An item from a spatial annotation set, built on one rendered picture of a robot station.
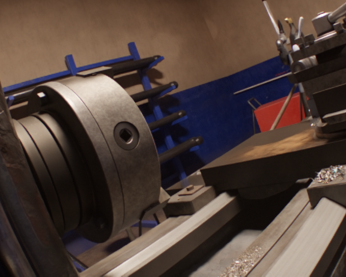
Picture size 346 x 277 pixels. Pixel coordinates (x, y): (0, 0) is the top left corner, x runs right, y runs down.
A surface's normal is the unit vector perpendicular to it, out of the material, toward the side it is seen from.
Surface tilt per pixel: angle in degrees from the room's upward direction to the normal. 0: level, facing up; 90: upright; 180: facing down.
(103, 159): 93
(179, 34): 90
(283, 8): 90
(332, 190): 90
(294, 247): 36
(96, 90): 50
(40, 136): 55
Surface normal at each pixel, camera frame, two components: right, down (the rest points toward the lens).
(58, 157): 0.58, -0.36
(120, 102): 0.42, -0.59
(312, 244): 0.08, -0.88
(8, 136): 0.92, -0.35
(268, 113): -0.42, 0.21
